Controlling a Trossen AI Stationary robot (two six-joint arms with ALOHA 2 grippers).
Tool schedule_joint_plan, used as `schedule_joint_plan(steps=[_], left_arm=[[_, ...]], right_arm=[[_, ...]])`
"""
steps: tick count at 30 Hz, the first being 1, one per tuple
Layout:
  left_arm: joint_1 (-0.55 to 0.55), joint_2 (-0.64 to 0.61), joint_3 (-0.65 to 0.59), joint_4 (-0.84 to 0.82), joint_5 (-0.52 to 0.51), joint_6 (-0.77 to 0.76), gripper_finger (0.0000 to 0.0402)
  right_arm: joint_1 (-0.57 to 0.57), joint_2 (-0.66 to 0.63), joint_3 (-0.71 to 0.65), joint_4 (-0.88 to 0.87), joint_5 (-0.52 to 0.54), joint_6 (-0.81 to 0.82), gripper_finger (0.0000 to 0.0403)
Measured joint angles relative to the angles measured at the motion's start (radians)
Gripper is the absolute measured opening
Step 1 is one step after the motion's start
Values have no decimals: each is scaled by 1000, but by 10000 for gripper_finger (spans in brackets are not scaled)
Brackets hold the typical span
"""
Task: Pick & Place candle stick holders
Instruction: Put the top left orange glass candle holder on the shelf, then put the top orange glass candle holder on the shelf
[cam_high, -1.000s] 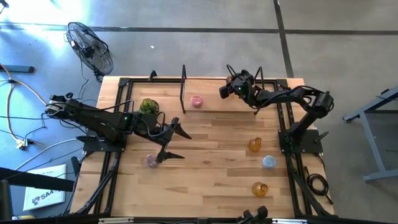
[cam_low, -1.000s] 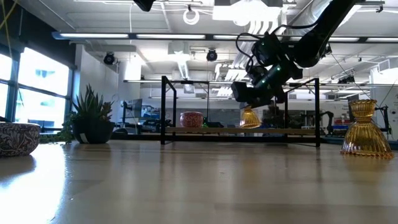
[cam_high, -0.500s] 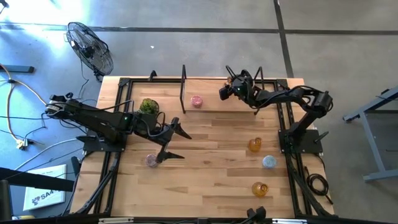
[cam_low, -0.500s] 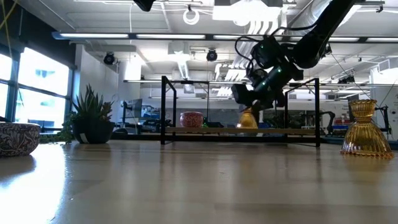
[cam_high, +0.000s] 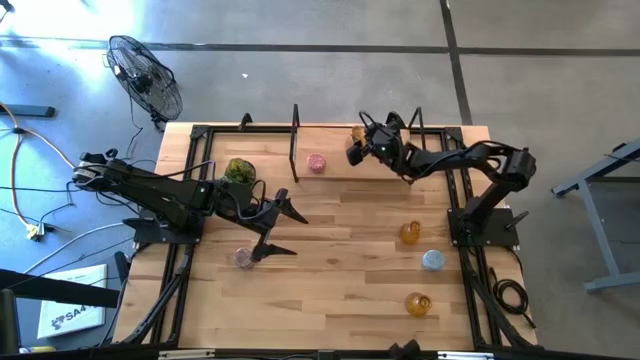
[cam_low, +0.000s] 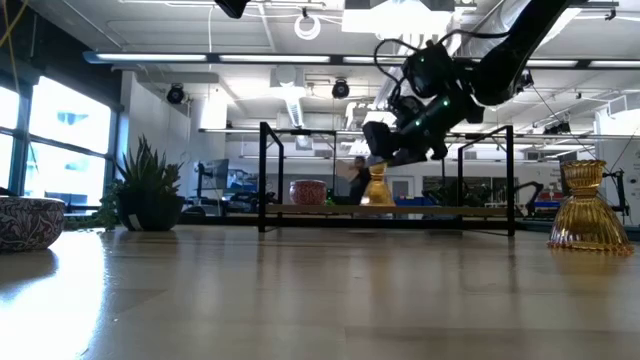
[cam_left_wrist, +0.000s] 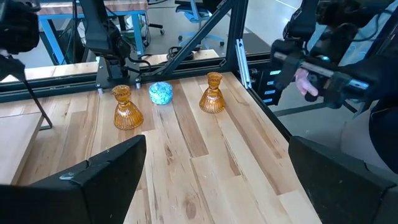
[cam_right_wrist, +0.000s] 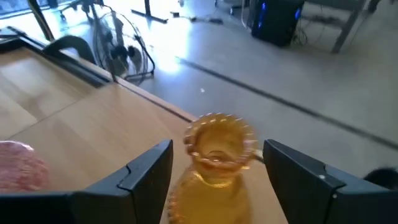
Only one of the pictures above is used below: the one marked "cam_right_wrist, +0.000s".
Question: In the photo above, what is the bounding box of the black arched bracket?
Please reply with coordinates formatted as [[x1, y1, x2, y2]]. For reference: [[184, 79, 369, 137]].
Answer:
[[363, 167, 398, 190], [42, 34, 98, 65]]

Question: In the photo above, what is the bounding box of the black floor fan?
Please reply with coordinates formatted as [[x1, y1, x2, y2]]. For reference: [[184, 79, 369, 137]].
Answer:
[[91, 9, 156, 83]]

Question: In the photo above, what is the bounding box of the black computer tower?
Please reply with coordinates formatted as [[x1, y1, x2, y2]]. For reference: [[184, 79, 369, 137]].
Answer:
[[251, 0, 305, 48]]

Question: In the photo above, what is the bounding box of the amber glass candlestick holder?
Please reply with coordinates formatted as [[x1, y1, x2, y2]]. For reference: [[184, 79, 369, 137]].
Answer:
[[167, 112, 259, 224]]

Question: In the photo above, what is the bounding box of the black desk leg base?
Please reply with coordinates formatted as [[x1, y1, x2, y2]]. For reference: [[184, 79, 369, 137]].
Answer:
[[130, 0, 169, 24]]

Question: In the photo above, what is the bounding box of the grey metal desk frame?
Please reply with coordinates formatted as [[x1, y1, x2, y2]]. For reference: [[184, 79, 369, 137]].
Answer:
[[306, 0, 383, 54]]

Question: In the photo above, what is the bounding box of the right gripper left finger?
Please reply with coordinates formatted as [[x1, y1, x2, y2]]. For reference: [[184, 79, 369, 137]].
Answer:
[[0, 139, 174, 224]]

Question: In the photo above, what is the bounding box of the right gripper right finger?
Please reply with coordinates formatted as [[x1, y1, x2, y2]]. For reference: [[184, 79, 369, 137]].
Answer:
[[262, 139, 398, 224]]

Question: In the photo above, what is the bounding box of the red patterned bowl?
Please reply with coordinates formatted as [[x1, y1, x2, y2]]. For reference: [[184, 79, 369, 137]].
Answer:
[[0, 140, 50, 193]]

